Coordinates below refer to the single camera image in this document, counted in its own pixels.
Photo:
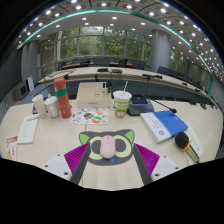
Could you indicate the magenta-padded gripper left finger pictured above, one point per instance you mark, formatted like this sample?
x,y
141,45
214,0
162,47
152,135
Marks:
x,y
66,165

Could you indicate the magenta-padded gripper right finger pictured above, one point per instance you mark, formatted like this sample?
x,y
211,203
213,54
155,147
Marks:
x,y
156,166

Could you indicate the pink computer mouse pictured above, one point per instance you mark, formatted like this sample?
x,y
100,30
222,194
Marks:
x,y
108,147

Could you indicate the cat-face mouse pad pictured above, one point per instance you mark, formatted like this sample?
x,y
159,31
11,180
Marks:
x,y
125,146

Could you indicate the blue and white book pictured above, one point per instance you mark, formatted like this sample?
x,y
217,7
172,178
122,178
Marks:
x,y
165,125

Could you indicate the white papers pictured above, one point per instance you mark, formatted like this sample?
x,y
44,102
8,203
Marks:
x,y
196,140

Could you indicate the white booklet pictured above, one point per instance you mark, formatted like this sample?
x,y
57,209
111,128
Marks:
x,y
28,129

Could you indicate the colourful sticker sheet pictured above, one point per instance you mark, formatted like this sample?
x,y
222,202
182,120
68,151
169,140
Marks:
x,y
89,116

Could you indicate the red and white leaflet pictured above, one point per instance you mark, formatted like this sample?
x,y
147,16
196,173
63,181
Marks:
x,y
12,146

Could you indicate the white lidded cup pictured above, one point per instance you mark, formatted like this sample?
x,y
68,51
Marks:
x,y
52,107

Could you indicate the black conference microphone unit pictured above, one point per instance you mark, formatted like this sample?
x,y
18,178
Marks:
x,y
139,106

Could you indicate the white paper cup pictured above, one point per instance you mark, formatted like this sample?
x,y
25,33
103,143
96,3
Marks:
x,y
40,106

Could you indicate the red thermos bottle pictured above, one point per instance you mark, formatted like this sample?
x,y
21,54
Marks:
x,y
62,100

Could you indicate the green paper cup with straw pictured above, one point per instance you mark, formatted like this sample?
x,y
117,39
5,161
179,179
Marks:
x,y
121,103

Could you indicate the long curved conference table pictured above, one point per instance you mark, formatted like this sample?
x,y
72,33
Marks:
x,y
133,74

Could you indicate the black office chairs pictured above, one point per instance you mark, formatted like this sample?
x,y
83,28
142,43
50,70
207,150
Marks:
x,y
138,64

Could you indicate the ceiling lights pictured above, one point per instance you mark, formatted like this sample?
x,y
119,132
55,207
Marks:
x,y
133,11

